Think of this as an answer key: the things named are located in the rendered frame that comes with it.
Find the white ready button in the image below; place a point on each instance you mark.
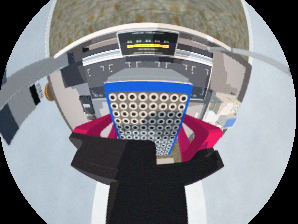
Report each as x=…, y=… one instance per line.
x=90, y=118

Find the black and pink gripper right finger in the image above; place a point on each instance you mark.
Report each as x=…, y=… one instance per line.
x=206, y=136

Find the dark grey rectangular plate with label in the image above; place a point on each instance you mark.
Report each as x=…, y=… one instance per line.
x=87, y=104

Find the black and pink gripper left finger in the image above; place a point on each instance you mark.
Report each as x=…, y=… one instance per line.
x=94, y=127

